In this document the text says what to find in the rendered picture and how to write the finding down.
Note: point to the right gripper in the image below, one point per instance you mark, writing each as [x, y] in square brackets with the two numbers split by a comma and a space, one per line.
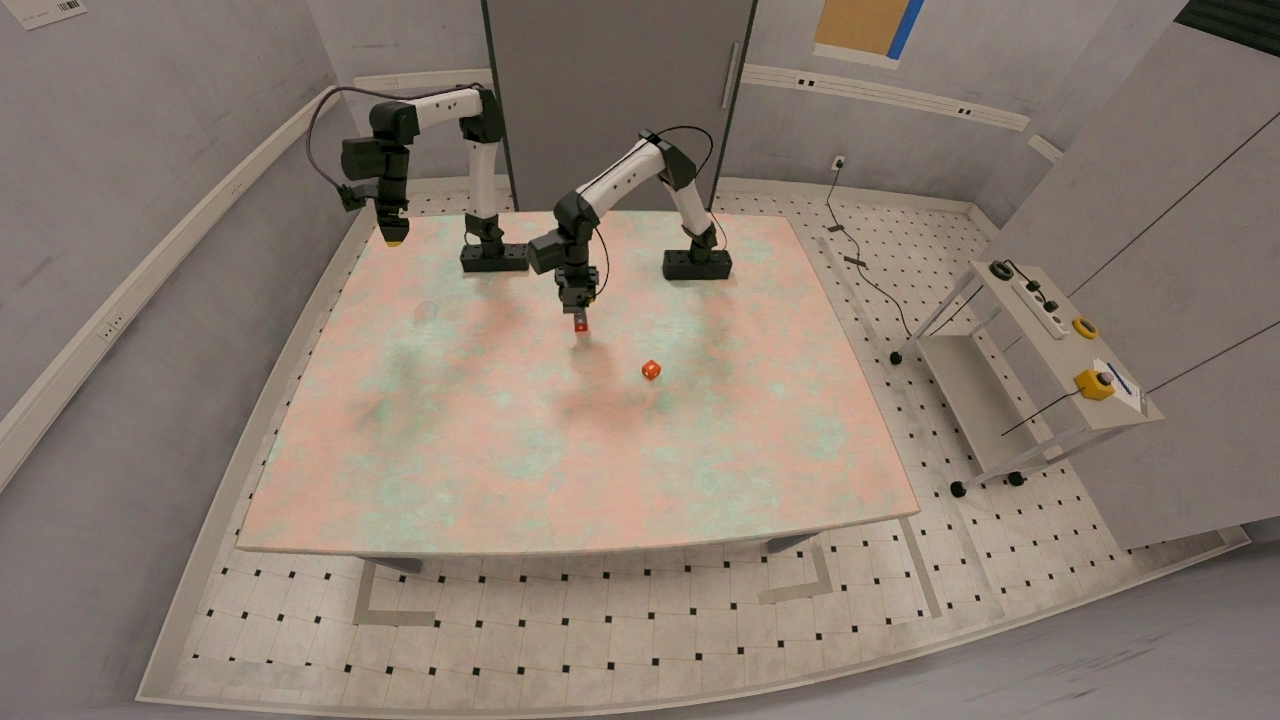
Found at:
[393, 228]

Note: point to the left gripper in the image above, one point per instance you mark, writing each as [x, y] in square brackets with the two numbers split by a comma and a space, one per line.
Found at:
[577, 271]

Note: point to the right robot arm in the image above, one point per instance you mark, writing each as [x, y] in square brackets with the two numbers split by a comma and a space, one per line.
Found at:
[367, 157]

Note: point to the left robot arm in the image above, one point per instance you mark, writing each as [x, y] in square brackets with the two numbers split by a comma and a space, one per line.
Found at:
[547, 251]

